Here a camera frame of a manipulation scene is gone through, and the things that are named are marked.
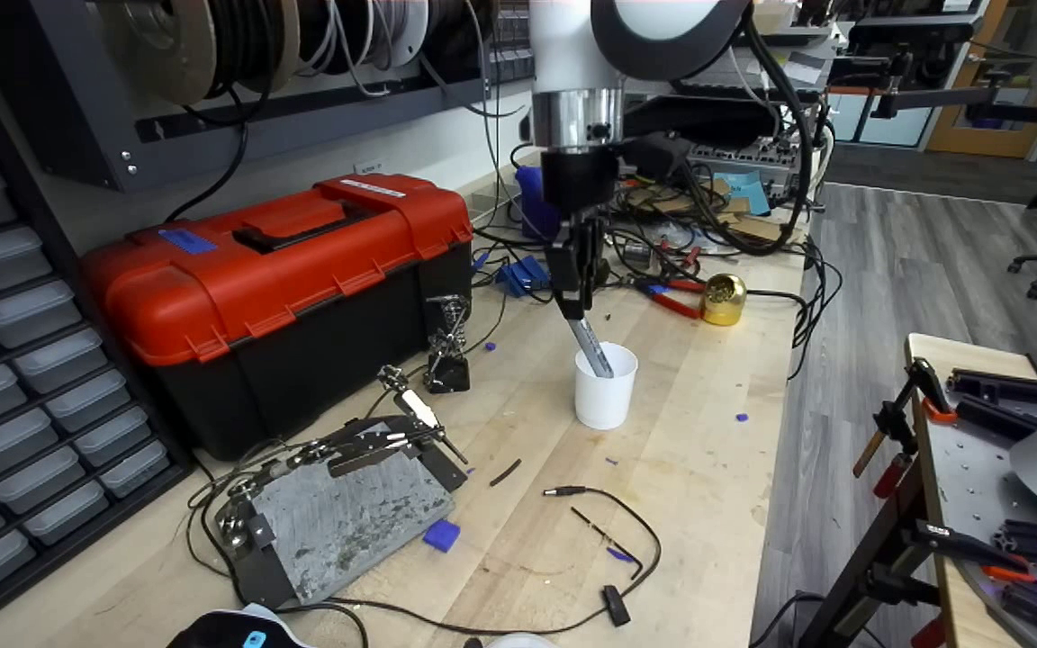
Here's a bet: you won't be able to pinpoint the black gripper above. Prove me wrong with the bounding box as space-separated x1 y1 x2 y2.
539 149 621 321

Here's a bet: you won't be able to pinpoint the grey Sharpie marker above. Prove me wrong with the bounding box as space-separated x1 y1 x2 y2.
570 317 617 379

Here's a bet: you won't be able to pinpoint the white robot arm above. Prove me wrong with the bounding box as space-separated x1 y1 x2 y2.
528 0 752 321

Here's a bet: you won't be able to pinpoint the white ceramic mug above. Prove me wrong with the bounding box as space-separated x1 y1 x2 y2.
574 342 636 433

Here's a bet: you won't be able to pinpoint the helping hands clip stand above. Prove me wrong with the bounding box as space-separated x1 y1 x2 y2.
379 291 467 462

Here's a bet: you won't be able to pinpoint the small blue plastic piece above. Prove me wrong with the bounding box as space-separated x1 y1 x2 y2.
425 520 461 552

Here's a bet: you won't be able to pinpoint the red and black toolbox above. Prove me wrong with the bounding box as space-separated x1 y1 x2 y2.
85 173 471 462

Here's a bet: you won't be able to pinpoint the grey parts drawer cabinet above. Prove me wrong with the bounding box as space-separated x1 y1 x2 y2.
0 120 189 607

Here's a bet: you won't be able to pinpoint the red handled pliers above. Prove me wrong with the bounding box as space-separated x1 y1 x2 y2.
636 282 706 321

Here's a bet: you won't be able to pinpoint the black cable on table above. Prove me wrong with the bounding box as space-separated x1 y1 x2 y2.
323 481 665 640

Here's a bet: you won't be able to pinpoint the wire spool rack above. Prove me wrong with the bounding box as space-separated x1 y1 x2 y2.
0 0 534 191

